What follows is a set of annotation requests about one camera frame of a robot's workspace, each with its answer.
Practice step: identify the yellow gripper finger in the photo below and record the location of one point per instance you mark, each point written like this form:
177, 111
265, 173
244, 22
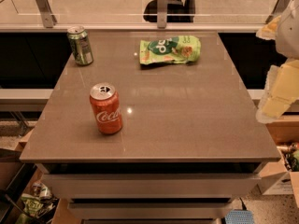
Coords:
281, 89
268, 32

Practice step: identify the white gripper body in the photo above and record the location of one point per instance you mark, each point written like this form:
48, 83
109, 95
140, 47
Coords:
289, 36

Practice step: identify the green rice chip bag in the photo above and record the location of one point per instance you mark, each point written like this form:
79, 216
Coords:
174, 50

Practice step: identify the red coke can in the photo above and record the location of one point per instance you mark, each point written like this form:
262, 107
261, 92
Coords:
105, 103

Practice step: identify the green soda can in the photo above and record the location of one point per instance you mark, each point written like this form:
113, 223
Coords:
80, 45

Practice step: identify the green snack bag in bin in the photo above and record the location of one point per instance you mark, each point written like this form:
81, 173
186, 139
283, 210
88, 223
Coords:
31, 207

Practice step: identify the cardboard box right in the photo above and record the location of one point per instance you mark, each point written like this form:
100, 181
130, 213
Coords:
276, 178

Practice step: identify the black office chair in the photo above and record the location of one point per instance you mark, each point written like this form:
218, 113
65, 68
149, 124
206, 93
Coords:
180, 10

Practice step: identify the blue perforated mat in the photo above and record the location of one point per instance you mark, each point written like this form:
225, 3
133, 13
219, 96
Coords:
239, 217

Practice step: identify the grey upper drawer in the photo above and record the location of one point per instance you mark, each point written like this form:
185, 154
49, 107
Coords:
150, 186

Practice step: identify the grey drawer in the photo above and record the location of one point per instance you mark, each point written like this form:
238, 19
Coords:
150, 186
107, 211

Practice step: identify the grey lower drawer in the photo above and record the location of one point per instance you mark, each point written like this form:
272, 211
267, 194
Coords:
107, 211

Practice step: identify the right metal glass bracket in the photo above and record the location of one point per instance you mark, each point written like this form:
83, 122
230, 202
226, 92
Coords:
279, 7

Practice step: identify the metal glass bracket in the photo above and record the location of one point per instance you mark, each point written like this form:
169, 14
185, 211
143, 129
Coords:
279, 7
161, 14
47, 16

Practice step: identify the middle metal glass bracket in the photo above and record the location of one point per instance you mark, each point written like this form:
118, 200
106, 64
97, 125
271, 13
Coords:
161, 14

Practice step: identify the left metal glass bracket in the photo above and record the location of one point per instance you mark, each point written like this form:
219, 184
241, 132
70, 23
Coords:
47, 16

